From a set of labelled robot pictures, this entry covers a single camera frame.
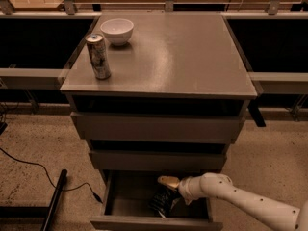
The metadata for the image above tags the tall printed drink can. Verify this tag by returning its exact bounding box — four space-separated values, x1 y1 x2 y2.
86 34 111 80

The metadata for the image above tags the grey middle drawer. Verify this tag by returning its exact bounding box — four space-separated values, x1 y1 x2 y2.
89 150 226 172

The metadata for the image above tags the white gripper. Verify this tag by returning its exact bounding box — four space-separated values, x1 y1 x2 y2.
158 176 206 205

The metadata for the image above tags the black metal stand leg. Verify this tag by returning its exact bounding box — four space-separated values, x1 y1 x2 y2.
0 168 69 231

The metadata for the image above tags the white ceramic bowl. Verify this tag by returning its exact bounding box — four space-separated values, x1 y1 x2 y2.
100 18 134 46

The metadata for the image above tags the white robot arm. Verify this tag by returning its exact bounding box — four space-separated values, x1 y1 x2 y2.
158 172 308 231

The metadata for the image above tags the blue chip bag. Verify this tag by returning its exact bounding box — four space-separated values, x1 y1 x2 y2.
148 187 181 218

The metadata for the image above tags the grey open bottom drawer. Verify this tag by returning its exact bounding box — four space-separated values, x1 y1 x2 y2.
90 170 223 231

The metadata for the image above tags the grey drawer cabinet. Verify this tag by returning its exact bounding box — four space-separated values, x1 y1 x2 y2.
59 11 259 178

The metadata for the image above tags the black floor cable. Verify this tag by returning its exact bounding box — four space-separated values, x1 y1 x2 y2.
0 147 104 205

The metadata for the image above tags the grey top drawer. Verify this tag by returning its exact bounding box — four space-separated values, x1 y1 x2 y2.
71 112 244 144

